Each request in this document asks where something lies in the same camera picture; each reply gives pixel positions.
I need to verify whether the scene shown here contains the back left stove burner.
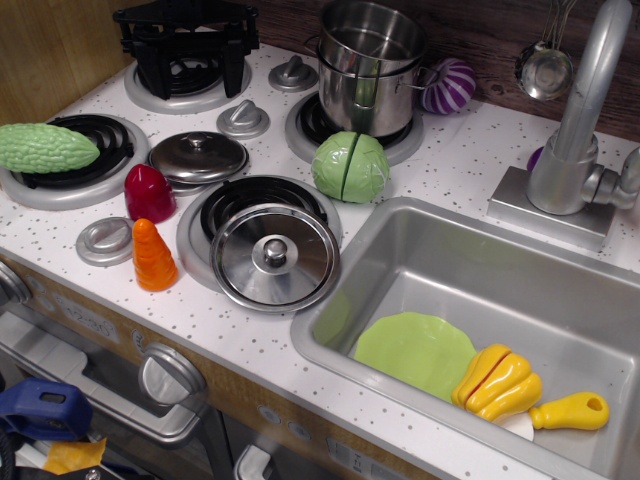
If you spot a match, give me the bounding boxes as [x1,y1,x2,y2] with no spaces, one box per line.
[124,57,232,115]

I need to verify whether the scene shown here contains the silver oven dial left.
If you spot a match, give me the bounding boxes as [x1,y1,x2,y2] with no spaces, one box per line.
[0,262,33,307]

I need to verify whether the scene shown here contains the orange toy carrot piece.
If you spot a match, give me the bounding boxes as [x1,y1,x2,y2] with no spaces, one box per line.
[132,218,179,292]

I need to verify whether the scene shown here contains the silver stove knob back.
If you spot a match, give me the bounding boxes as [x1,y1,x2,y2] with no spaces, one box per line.
[268,55,318,93]

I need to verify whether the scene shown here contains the silver stove knob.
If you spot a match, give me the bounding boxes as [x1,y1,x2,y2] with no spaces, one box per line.
[76,217,134,267]
[268,55,318,93]
[216,100,270,140]

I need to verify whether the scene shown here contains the back right stove burner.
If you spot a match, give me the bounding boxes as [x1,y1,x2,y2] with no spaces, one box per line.
[284,93,424,166]

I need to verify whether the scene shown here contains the green toy cabbage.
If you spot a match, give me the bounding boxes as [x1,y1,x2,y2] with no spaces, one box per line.
[311,131,390,204]

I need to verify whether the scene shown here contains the silver oven dial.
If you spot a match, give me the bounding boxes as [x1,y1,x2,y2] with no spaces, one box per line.
[138,342,206,406]
[0,262,33,307]

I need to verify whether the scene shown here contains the stacked stainless steel pots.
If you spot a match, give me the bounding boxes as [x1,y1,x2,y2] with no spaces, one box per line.
[316,1,428,137]

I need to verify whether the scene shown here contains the light green plastic plate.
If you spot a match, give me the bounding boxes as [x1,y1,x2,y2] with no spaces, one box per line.
[354,312,476,402]

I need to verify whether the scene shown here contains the stove burner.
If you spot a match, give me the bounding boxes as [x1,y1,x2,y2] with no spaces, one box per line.
[284,93,424,166]
[124,57,232,115]
[176,175,342,292]
[1,114,150,211]

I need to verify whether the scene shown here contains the silver oven dial right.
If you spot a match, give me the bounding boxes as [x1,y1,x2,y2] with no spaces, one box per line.
[138,342,206,406]

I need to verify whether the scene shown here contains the front left stove burner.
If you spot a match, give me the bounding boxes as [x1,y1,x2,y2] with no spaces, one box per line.
[1,114,150,211]

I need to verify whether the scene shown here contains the small silver pot lid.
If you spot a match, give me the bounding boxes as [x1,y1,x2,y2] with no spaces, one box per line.
[148,131,249,185]

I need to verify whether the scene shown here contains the grey toy sink basin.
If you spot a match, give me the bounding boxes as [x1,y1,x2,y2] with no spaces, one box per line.
[291,198,639,479]

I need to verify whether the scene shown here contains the small purple toy piece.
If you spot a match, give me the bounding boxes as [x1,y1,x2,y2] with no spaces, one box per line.
[526,147,544,172]

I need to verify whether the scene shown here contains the silver oven door handle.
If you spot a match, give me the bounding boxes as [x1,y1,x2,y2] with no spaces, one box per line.
[1,312,202,448]

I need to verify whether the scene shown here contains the silver stove knob middle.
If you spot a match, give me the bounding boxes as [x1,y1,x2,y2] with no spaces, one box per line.
[216,100,270,140]

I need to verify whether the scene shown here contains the large silver pot lid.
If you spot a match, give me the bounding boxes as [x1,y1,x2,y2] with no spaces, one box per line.
[210,203,340,313]

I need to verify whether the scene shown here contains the silver stove knob front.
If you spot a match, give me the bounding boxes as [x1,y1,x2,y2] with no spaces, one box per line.
[76,217,134,267]

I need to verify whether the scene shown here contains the yellow toy knife handle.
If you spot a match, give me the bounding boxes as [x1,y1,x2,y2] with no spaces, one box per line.
[528,392,610,431]

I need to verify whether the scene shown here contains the green toy bitter melon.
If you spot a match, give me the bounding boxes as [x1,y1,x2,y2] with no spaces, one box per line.
[1,123,100,174]

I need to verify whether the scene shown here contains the silver toy faucet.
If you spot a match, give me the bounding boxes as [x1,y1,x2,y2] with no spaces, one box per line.
[487,0,639,251]

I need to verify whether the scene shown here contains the yellow tape piece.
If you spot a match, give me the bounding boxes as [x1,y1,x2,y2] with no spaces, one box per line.
[43,439,107,475]

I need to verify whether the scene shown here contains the hanging metal measuring spoons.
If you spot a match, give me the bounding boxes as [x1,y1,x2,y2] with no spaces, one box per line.
[514,1,576,101]

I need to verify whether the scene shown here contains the front centre stove burner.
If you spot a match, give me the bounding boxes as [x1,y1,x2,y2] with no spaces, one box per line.
[176,175,342,292]

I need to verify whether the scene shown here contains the red toy pepper piece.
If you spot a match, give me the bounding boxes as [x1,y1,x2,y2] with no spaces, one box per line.
[124,164,177,223]

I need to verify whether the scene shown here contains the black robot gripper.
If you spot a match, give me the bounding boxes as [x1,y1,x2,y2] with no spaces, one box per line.
[113,1,259,100]

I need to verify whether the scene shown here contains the purple striped toy onion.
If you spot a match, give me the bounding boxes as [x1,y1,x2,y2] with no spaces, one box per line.
[419,58,477,115]

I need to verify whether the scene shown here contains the blue clamp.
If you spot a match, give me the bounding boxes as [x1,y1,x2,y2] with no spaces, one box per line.
[1,378,93,441]

